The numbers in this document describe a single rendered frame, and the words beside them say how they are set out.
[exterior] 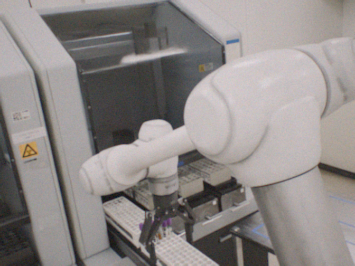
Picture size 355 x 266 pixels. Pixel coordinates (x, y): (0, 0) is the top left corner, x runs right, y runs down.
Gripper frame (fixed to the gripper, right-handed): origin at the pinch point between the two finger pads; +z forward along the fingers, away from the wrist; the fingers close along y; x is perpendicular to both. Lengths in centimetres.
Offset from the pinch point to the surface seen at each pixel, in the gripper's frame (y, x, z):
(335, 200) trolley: 65, -12, 4
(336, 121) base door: 229, 103, 38
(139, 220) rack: 0.8, 21.8, -0.3
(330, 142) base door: 229, 108, 57
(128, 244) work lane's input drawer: -5.8, 20.1, 5.8
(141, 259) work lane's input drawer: -6.6, 9.1, 5.5
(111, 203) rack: -1.1, 41.5, -0.1
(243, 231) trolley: 26.4, -3.5, 3.9
